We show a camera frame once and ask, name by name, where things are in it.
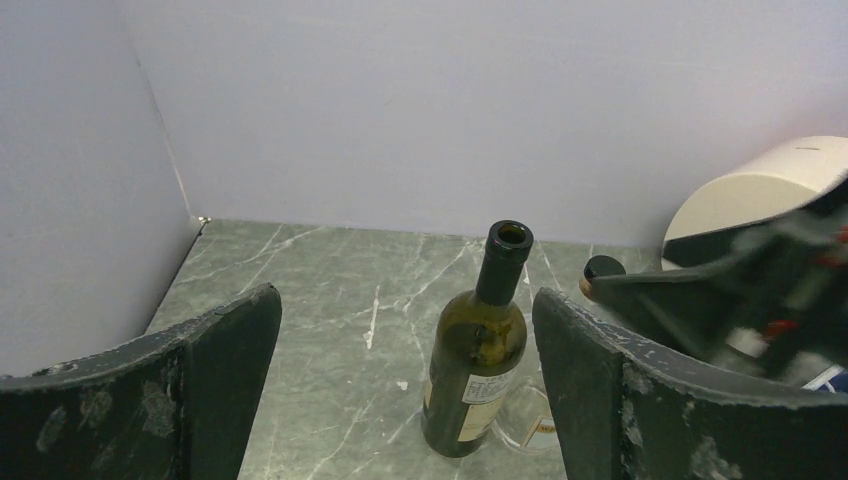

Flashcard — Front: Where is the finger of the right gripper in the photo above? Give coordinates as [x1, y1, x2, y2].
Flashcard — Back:
[592, 261, 762, 361]

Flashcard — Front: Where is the green wine bottle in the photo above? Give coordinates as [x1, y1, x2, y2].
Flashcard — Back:
[421, 220, 534, 458]

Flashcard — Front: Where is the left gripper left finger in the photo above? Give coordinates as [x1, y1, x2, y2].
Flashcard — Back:
[1, 283, 283, 479]

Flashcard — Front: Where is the cream cylindrical container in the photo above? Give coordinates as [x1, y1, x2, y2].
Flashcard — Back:
[660, 136, 847, 271]

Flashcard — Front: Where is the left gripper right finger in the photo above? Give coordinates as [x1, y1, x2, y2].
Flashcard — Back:
[532, 288, 847, 479]

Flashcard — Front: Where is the clear bottle black cap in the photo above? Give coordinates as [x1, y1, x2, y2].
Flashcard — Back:
[493, 376, 559, 455]

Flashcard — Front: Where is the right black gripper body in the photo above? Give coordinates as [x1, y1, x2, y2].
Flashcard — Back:
[715, 180, 847, 378]

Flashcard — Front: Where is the dark bottle black cap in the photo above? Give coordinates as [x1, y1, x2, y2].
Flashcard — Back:
[579, 254, 626, 300]

